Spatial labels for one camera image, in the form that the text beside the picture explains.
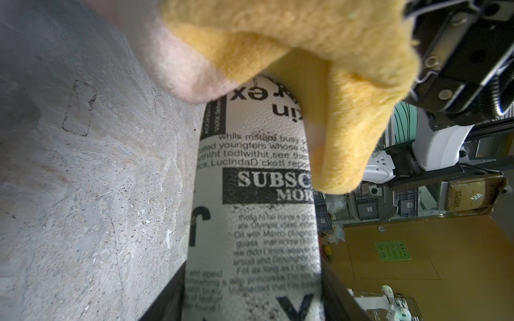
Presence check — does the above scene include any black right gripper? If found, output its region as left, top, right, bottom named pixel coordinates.
left=404, top=1, right=513, bottom=114

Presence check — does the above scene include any brown cardboard box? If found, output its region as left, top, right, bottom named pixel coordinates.
left=444, top=173, right=508, bottom=216

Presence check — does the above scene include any green floor label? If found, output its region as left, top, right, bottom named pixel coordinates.
left=376, top=240, right=412, bottom=261

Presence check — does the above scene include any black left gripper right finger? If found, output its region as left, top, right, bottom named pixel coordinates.
left=321, top=259, right=371, bottom=321

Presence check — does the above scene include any yellow pink microfiber cloth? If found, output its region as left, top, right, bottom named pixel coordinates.
left=87, top=1, right=420, bottom=194

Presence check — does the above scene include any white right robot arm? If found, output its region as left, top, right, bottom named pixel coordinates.
left=364, top=1, right=513, bottom=191

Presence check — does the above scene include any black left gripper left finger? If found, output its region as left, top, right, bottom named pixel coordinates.
left=139, top=262, right=186, bottom=321

